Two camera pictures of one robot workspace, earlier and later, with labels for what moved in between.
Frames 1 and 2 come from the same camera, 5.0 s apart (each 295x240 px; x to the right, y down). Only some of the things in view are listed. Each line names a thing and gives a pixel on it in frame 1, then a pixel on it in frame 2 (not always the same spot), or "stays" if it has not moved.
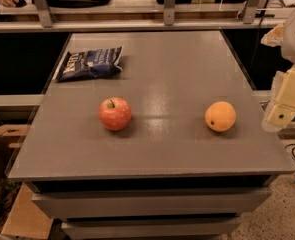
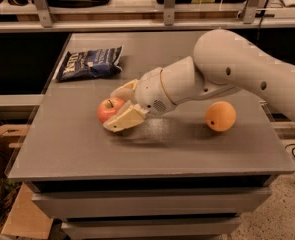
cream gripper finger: x=274 y=36 -> x=126 y=92
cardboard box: x=26 y=220 stays
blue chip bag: x=90 y=64 stays
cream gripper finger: x=290 y=97 -> x=128 y=116
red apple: x=115 y=114 stays
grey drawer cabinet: x=167 y=175 stays
